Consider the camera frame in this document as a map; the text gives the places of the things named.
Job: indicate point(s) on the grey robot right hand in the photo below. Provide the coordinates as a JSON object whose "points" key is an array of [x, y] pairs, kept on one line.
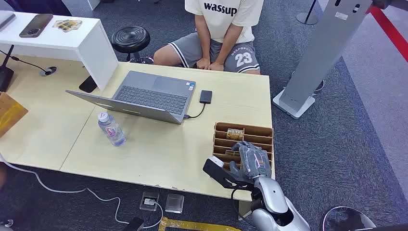
{"points": [[255, 161]]}

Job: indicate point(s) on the person's left forearm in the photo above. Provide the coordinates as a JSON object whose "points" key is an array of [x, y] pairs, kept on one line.
{"points": [[228, 44]]}

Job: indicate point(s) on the person's right forearm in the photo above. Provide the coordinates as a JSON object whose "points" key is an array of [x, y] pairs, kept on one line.
{"points": [[202, 38]]}

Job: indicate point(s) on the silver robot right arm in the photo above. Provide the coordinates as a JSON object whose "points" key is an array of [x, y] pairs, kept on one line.
{"points": [[273, 204]]}

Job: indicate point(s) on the card with dark print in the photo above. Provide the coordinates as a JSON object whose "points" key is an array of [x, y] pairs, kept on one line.
{"points": [[232, 153]]}

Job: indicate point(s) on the wooden slotted card rack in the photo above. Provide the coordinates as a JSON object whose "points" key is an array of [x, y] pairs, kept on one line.
{"points": [[245, 137]]}

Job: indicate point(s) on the hotel print card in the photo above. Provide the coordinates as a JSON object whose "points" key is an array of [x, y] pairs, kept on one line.
{"points": [[235, 134]]}

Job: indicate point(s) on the person's left hand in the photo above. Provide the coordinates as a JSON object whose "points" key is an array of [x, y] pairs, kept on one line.
{"points": [[216, 66]]}

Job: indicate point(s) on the person's hand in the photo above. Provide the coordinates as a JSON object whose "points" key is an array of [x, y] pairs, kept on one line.
{"points": [[216, 66], [203, 63]]}

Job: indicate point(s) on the person's right hand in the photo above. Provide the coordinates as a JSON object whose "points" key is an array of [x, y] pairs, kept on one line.
{"points": [[203, 63]]}

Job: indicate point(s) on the person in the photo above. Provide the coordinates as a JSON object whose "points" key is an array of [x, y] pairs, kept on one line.
{"points": [[223, 28]]}

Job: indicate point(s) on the yellow printed card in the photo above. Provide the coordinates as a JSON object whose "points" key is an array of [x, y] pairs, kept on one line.
{"points": [[67, 25]]}

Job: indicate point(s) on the black external drive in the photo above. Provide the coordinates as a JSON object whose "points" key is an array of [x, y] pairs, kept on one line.
{"points": [[206, 96]]}

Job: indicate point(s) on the yellow floor tape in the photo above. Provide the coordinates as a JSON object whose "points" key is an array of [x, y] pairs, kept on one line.
{"points": [[191, 225]]}

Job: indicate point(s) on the steel floor socket cover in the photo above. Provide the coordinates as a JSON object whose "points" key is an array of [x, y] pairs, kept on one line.
{"points": [[174, 203]]}

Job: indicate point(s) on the floor socket box with plug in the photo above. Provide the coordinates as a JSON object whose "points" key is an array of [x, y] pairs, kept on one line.
{"points": [[149, 201]]}

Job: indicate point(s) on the grey open laptop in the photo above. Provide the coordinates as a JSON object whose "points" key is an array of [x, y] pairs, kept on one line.
{"points": [[149, 95]]}

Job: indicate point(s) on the grey kiosk stand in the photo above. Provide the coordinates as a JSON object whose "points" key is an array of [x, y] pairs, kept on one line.
{"points": [[322, 51]]}

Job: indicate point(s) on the black power adapter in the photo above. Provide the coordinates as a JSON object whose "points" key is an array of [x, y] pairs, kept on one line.
{"points": [[134, 224]]}

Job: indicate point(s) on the clear plastic water bottle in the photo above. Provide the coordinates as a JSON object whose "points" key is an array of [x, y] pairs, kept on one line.
{"points": [[111, 130]]}

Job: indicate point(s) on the black round stool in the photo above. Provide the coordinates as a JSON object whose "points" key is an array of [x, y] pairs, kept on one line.
{"points": [[131, 39]]}

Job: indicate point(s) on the black flat pad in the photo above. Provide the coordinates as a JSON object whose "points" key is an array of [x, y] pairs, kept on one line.
{"points": [[88, 84]]}

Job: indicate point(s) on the red barrier belt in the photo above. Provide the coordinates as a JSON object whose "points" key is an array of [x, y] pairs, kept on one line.
{"points": [[390, 30]]}

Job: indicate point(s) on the white desk riser shelf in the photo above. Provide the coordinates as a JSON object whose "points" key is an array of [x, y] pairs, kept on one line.
{"points": [[63, 41]]}

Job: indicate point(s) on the brown wooden board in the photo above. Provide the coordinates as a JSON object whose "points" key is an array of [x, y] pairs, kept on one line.
{"points": [[9, 113]]}

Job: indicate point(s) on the dark smartphone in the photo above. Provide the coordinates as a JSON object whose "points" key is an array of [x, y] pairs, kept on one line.
{"points": [[36, 25]]}

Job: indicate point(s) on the grey closed device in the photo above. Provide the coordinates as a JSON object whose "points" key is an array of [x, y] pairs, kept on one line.
{"points": [[5, 18]]}

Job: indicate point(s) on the stanchion post with base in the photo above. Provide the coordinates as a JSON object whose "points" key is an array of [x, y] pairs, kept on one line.
{"points": [[308, 16]]}

